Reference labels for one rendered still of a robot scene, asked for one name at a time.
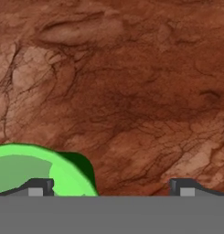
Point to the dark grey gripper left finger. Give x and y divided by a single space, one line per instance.
40 184

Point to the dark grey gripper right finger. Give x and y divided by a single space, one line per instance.
184 184

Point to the green bowl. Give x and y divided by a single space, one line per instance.
66 173

